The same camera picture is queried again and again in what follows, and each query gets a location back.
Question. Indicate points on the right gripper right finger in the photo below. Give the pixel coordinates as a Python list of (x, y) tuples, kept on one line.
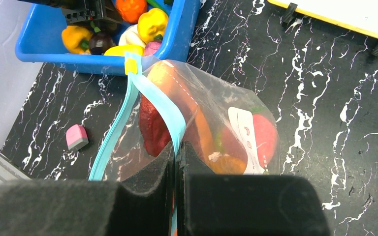
[(209, 204)]

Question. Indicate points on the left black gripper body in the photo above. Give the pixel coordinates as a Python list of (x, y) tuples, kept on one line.
[(80, 11)]

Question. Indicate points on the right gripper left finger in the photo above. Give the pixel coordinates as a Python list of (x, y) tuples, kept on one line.
[(141, 205)]

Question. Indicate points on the orange pumpkin toy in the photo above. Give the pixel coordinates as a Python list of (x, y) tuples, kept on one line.
[(225, 164)]

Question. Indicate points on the clear zip top bag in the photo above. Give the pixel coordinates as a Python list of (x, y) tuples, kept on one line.
[(122, 153)]

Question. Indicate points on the hot dog bun toy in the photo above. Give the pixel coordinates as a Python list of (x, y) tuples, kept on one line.
[(170, 113)]

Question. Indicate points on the blue plastic bin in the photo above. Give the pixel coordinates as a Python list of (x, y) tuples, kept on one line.
[(40, 40)]

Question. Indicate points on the orange tangerine toy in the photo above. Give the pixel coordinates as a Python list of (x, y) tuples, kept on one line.
[(131, 10)]

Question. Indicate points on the yellow banana toy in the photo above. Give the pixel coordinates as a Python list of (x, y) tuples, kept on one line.
[(122, 50)]

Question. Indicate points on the green chili pepper toy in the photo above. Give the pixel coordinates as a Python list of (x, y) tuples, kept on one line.
[(155, 4)]

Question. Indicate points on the purple eggplant toy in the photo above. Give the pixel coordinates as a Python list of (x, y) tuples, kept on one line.
[(152, 47)]

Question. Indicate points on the pink white cube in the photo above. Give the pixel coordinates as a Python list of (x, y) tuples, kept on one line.
[(76, 137)]

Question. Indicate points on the white dry-erase board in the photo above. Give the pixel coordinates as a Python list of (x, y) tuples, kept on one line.
[(360, 16)]

